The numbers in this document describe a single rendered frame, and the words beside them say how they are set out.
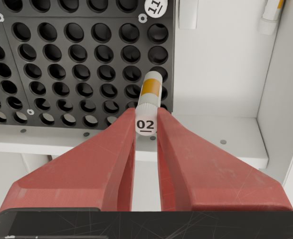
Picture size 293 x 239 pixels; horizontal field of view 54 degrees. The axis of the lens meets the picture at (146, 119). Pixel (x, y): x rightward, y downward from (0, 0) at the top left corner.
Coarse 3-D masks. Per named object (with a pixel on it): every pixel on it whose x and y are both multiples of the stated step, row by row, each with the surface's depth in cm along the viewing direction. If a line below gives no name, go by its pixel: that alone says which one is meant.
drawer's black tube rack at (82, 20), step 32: (0, 0) 18; (32, 0) 18; (64, 0) 20; (96, 0) 20; (128, 0) 20; (0, 32) 19; (32, 32) 19; (64, 32) 19; (96, 32) 21; (128, 32) 21; (160, 32) 21; (0, 64) 24; (32, 64) 24; (64, 64) 20; (96, 64) 20; (128, 64) 19; (0, 96) 22; (32, 96) 22; (64, 96) 22; (96, 96) 21; (128, 96) 21; (96, 128) 23
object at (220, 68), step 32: (224, 0) 22; (256, 0) 22; (192, 32) 24; (224, 32) 24; (256, 32) 23; (192, 64) 26; (224, 64) 25; (256, 64) 25; (192, 96) 28; (224, 96) 27; (256, 96) 27; (0, 128) 28; (32, 128) 28; (64, 128) 28; (192, 128) 27; (224, 128) 27; (256, 128) 27; (256, 160) 24
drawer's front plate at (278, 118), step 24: (288, 0) 21; (288, 24) 21; (288, 48) 20; (288, 72) 20; (264, 96) 26; (288, 96) 20; (264, 120) 26; (288, 120) 20; (264, 144) 25; (288, 144) 20; (288, 168) 19; (288, 192) 21
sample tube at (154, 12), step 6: (150, 0) 16; (156, 0) 16; (162, 0) 15; (144, 6) 16; (150, 6) 16; (156, 6) 16; (162, 6) 16; (150, 12) 16; (156, 12) 16; (162, 12) 16
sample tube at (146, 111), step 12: (156, 72) 16; (144, 84) 15; (156, 84) 15; (144, 96) 14; (156, 96) 14; (144, 108) 13; (156, 108) 13; (144, 120) 13; (156, 120) 13; (144, 132) 13
